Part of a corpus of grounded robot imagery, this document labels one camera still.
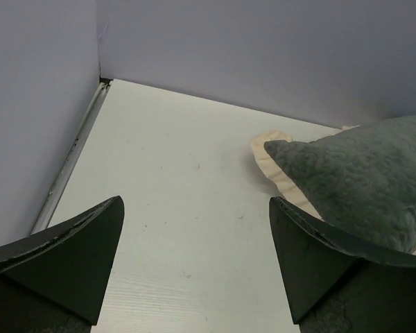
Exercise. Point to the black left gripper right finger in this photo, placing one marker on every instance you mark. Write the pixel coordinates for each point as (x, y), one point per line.
(337, 282)

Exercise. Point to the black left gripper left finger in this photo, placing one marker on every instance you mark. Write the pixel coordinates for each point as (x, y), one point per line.
(55, 280)

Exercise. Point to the green and cream pillowcase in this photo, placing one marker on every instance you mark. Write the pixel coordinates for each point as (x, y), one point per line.
(361, 179)

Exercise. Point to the aluminium table edge rail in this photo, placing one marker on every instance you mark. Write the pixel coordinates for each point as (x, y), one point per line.
(57, 188)

